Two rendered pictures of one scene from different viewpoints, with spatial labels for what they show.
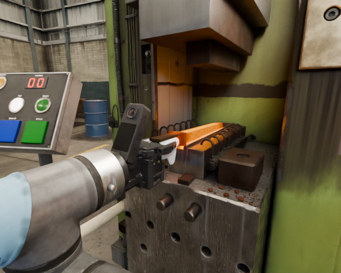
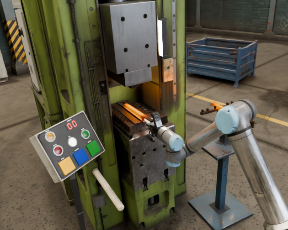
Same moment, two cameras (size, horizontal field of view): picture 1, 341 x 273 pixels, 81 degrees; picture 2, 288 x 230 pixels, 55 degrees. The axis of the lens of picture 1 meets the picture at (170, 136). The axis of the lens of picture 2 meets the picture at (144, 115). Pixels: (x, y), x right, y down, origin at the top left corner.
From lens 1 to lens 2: 171 cm
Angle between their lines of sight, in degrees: 59
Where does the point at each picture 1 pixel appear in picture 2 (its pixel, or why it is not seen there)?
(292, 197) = not seen: hidden behind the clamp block
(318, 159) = (170, 105)
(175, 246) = (154, 153)
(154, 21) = (132, 80)
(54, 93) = (85, 125)
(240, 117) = (120, 96)
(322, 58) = (168, 79)
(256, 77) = not seen: hidden behind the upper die
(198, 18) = (148, 78)
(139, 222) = (139, 156)
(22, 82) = (63, 128)
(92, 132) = not seen: outside the picture
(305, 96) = (164, 89)
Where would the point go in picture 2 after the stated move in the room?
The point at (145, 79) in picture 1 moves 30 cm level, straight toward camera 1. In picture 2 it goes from (103, 97) to (145, 101)
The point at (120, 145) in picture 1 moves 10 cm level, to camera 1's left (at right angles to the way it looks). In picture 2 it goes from (159, 125) to (152, 132)
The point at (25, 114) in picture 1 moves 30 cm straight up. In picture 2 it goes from (81, 143) to (72, 94)
